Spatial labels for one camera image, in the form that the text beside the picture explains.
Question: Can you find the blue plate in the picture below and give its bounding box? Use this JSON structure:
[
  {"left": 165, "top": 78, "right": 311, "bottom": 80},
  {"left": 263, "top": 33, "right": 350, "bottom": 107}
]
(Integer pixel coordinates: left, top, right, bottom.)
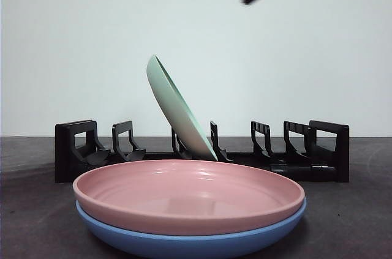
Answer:
[{"left": 75, "top": 197, "right": 308, "bottom": 257}]

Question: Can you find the pink plate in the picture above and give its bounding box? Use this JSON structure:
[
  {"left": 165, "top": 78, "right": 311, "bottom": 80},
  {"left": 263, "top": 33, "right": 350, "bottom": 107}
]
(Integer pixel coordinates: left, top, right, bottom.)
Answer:
[{"left": 72, "top": 159, "right": 306, "bottom": 237}]

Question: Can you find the green plate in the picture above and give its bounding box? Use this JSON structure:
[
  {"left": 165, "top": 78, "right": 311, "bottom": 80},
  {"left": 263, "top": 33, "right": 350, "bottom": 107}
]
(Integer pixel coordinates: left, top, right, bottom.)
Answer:
[{"left": 146, "top": 54, "right": 219, "bottom": 162}]

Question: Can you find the black plate rack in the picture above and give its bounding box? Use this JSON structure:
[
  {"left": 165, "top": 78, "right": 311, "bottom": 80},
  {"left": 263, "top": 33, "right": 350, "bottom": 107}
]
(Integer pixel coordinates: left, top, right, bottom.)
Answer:
[{"left": 54, "top": 119, "right": 350, "bottom": 184}]

